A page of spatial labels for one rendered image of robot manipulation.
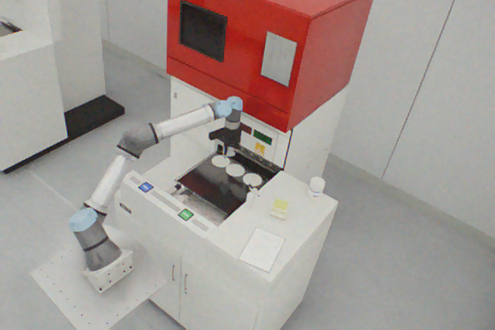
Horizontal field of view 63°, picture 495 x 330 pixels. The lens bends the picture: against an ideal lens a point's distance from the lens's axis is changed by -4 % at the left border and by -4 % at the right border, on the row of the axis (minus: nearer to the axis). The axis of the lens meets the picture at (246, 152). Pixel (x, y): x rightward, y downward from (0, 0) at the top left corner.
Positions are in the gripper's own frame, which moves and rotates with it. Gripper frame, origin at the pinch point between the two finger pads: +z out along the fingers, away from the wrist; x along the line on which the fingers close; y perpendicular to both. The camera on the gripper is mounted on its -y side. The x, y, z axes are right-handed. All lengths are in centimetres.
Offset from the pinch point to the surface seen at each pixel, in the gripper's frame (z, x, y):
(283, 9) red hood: -82, -1, 17
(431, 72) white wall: -19, 87, 151
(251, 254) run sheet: 2, -62, 10
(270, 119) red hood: -27.3, -3.3, 20.3
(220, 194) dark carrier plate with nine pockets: 9.1, -19.0, -1.3
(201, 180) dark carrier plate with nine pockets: 9.2, -9.7, -10.8
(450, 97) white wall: -7, 75, 166
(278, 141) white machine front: -13.4, -2.1, 26.9
